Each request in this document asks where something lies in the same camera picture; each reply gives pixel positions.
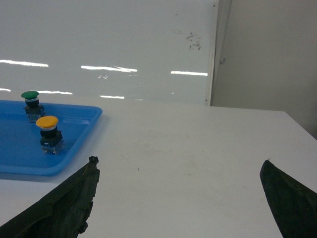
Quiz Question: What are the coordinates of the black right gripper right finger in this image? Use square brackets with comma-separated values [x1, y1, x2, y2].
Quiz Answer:
[260, 160, 317, 238]

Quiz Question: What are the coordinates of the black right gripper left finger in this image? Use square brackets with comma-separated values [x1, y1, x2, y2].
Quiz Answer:
[0, 156, 100, 238]

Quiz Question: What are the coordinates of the yellow push button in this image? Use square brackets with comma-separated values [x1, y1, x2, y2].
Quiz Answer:
[36, 116, 64, 155]

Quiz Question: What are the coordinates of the blue plastic tray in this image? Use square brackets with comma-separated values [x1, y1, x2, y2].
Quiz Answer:
[0, 100, 103, 176]

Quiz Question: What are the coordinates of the green push button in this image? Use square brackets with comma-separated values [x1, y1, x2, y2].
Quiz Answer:
[21, 91, 46, 122]

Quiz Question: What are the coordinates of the white glossy back panel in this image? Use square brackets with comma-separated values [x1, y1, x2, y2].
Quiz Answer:
[0, 0, 219, 105]

